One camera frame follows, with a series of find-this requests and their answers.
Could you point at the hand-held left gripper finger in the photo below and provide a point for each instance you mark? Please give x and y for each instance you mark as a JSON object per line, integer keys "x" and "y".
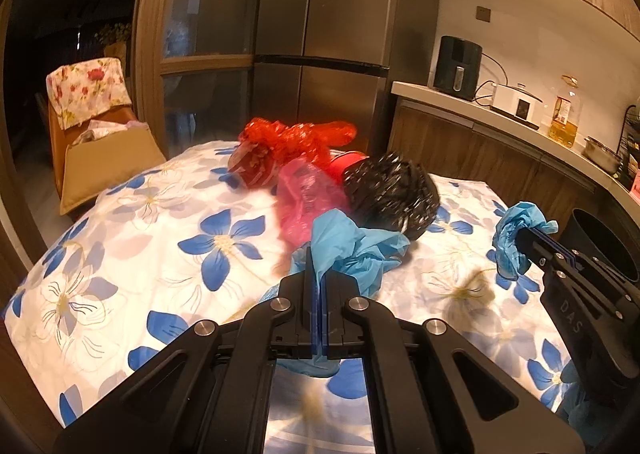
{"x": 314, "y": 319}
{"x": 326, "y": 319}

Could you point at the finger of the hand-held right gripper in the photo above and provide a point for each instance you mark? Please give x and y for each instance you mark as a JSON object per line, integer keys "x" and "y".
{"x": 550, "y": 240}
{"x": 545, "y": 256}

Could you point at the blue disposable glove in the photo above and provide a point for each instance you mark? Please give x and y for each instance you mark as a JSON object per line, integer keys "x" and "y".
{"x": 515, "y": 234}

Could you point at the black trash bin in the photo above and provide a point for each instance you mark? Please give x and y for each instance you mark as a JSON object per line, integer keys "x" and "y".
{"x": 605, "y": 239}

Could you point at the blue plastic bag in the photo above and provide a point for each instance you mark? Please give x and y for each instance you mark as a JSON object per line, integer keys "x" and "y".
{"x": 345, "y": 244}

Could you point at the red paper cup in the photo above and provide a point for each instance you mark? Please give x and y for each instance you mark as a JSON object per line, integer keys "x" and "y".
{"x": 345, "y": 166}

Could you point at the red white snack bag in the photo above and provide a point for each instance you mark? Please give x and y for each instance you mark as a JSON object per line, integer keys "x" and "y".
{"x": 260, "y": 163}

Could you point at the person's right hand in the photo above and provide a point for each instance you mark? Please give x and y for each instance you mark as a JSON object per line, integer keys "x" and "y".
{"x": 575, "y": 414}

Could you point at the steel bowl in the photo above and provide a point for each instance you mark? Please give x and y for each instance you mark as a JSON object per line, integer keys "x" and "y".
{"x": 600, "y": 153}

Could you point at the pink utensil holder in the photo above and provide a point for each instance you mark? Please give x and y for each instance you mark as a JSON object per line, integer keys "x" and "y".
{"x": 636, "y": 184}

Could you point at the cooking oil bottle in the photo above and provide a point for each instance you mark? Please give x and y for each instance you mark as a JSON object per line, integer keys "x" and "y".
{"x": 565, "y": 123}

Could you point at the pink plastic bag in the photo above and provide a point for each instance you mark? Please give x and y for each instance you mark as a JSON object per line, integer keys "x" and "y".
{"x": 305, "y": 199}

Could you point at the crumpled black plastic bag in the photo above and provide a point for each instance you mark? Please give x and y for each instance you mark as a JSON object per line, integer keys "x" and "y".
{"x": 390, "y": 199}

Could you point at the wooden kitchen counter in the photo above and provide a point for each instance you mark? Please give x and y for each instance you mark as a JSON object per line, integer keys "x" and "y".
{"x": 450, "y": 143}

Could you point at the white electric cooker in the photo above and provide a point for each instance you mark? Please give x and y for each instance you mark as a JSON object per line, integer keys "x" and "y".
{"x": 515, "y": 103}

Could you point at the blue floral cloth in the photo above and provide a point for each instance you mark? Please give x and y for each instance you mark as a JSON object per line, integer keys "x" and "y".
{"x": 150, "y": 244}

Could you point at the black air fryer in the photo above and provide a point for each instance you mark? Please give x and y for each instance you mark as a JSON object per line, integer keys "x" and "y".
{"x": 457, "y": 63}

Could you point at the cardboard box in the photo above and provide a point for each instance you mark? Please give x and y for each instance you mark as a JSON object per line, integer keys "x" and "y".
{"x": 110, "y": 158}

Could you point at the steel refrigerator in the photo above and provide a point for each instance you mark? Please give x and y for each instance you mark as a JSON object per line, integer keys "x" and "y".
{"x": 325, "y": 33}

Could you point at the wooden glass door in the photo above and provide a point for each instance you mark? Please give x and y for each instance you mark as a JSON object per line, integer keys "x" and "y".
{"x": 150, "y": 58}

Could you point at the orange chair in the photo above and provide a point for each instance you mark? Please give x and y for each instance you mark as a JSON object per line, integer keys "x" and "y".
{"x": 56, "y": 148}

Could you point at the floral chair cover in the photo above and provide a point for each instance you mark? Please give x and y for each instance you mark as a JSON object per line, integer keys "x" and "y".
{"x": 87, "y": 83}

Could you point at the dark wall switch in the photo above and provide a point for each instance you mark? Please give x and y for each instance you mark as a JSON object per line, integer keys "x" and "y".
{"x": 483, "y": 14}

